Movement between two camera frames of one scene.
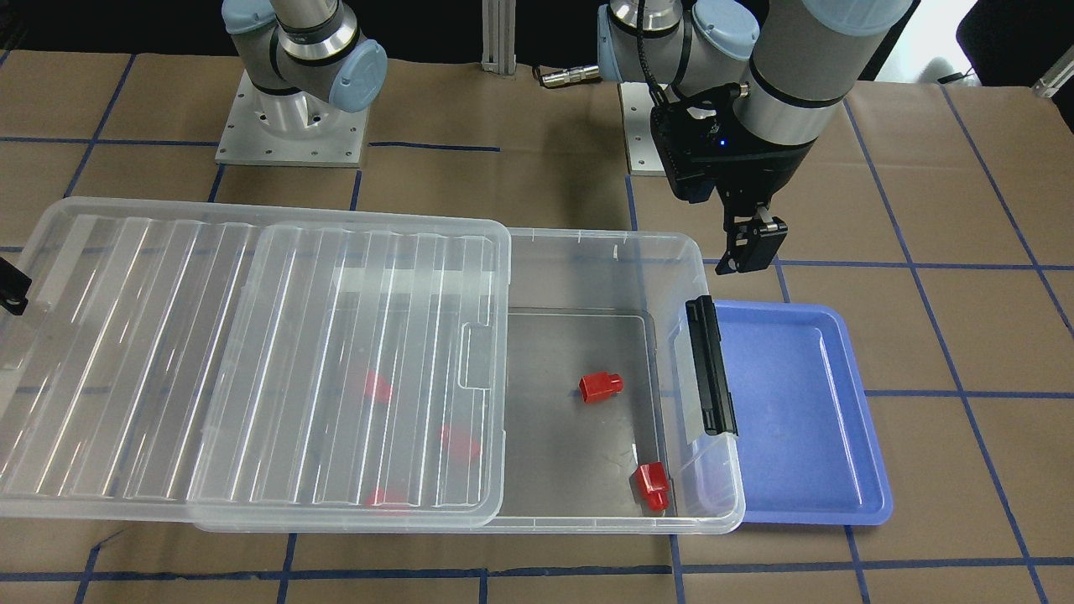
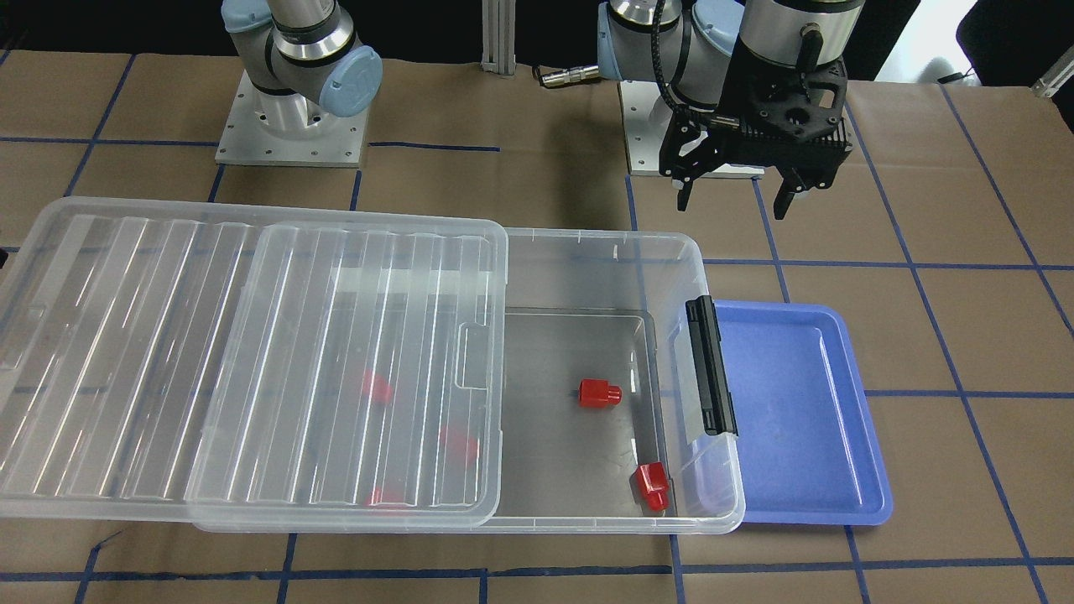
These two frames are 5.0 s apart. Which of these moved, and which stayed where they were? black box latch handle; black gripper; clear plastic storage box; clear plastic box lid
Moved: black gripper
Stayed: clear plastic box lid; clear plastic storage box; black box latch handle
